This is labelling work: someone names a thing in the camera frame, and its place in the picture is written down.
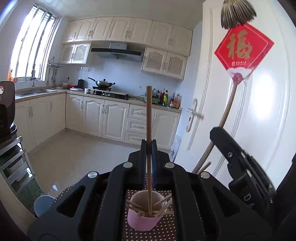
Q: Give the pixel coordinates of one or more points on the cream kitchen cabinets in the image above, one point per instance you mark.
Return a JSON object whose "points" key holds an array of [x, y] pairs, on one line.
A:
{"points": [[43, 115], [165, 46]]}

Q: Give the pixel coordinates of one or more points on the blue plastic stool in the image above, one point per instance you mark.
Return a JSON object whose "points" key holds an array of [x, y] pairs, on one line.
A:
{"points": [[42, 204]]}

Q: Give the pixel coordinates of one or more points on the cream upper kitchen cabinets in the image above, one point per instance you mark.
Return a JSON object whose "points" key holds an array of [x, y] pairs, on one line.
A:
{"points": [[165, 46]]}

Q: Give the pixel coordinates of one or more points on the silver door handle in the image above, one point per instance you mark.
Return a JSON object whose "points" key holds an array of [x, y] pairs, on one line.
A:
{"points": [[193, 113]]}

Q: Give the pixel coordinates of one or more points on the green bottle on counter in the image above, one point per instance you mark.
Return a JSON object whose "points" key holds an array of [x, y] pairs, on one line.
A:
{"points": [[165, 98]]}

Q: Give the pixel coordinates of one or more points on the black air fryer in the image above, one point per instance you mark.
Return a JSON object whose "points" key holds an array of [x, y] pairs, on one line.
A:
{"points": [[7, 110]]}

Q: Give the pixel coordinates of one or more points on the wooden chopstick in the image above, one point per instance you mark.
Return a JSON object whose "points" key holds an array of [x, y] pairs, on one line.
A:
{"points": [[149, 140]]}

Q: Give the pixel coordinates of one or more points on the black wok on stove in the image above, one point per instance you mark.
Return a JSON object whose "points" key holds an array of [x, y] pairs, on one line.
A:
{"points": [[102, 83]]}

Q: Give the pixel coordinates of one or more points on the black range hood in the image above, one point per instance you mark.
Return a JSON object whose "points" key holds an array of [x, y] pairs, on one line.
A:
{"points": [[118, 51]]}

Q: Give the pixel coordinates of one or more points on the green countertop appliance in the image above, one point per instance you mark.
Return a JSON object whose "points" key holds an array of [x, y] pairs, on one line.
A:
{"points": [[155, 96]]}

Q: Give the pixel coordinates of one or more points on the red fu door decoration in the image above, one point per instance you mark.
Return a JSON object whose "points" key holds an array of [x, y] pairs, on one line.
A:
{"points": [[242, 49]]}

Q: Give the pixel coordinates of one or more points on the feather duster with cane handle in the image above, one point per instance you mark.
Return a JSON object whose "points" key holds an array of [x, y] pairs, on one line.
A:
{"points": [[234, 13]]}

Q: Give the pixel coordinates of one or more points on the kitchen window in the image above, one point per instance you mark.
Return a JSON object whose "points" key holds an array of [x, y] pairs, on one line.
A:
{"points": [[32, 45]]}

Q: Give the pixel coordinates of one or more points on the pink cylindrical utensil holder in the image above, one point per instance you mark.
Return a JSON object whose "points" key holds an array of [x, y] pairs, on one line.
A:
{"points": [[143, 213]]}

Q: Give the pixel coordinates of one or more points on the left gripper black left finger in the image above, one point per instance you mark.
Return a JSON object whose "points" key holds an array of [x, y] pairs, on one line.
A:
{"points": [[94, 207]]}

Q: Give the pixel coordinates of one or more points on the gas stove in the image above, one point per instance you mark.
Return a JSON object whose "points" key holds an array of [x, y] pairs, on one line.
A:
{"points": [[109, 93]]}

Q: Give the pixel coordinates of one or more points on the kitchen sink faucet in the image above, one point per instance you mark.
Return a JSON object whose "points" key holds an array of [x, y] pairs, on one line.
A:
{"points": [[33, 78]]}

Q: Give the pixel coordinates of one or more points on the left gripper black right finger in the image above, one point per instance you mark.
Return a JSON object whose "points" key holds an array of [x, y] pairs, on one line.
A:
{"points": [[204, 208]]}

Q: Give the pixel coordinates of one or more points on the brown polka dot tablecloth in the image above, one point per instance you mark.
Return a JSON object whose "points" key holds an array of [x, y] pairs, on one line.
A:
{"points": [[164, 230]]}

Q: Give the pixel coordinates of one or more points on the cream lower kitchen cabinets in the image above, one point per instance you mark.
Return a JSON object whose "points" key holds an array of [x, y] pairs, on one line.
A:
{"points": [[43, 115]]}

